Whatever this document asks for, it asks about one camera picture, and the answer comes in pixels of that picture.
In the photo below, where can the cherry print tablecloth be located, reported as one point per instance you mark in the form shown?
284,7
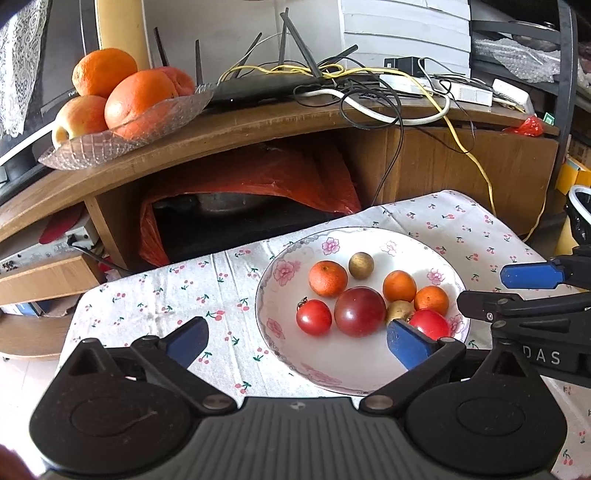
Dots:
184,295

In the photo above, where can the black power adapter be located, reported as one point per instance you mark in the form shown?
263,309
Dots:
404,65

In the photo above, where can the blue white box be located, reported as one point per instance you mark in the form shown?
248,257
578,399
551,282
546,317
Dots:
21,308

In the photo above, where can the red plastic bag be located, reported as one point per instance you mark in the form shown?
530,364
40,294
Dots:
277,180

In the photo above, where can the white ribbed panel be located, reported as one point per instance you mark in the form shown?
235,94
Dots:
401,32

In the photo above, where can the small white device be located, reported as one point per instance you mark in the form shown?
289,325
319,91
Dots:
512,92

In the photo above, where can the white power strip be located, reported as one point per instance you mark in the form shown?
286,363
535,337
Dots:
471,94

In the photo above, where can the small red tomato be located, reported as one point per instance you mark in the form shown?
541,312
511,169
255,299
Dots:
314,317

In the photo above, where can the glass fruit plate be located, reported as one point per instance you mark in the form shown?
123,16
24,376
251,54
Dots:
92,147

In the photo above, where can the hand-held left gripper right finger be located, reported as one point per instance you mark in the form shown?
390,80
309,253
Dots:
408,344

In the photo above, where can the white floral bowl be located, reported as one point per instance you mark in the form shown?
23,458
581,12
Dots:
351,364

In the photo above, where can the small brown round fruit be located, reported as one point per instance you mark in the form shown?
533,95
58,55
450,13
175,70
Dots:
398,310
361,266

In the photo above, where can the yellow trash bin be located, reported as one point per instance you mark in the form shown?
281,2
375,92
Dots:
579,217

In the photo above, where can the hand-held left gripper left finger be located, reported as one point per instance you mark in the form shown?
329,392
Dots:
187,341

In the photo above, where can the bubble wrap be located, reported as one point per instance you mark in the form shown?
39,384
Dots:
517,60

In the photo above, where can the black router with antennas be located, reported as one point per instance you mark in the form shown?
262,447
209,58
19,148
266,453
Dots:
258,92

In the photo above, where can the yellow box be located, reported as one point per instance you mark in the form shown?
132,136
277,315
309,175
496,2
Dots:
575,173

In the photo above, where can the small orange tangerine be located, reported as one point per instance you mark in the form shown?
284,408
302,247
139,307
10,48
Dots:
431,300

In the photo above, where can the yellow red apple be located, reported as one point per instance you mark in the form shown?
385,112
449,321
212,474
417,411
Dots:
81,117

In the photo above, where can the oval red tomato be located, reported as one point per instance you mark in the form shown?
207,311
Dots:
431,324

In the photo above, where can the black metal rack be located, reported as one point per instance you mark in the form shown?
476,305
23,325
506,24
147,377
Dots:
565,92

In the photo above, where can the silver set-top box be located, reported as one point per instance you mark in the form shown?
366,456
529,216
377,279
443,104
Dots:
41,258

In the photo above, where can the dimpled orange tangerine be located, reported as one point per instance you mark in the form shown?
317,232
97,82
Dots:
328,278

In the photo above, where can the yellow cylinder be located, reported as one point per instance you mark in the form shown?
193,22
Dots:
122,27

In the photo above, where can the white lace cloth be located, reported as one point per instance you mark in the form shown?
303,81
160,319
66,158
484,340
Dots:
21,55

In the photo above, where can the wooden cabinet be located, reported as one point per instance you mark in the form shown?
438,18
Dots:
258,131

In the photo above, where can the large orange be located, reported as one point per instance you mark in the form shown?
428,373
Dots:
138,104

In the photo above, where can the smooth orange tomato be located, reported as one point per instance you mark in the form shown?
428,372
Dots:
399,286

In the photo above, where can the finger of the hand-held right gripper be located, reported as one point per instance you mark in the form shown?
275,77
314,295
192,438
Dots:
480,307
526,276

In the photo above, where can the black television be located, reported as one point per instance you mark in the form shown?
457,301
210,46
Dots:
64,46

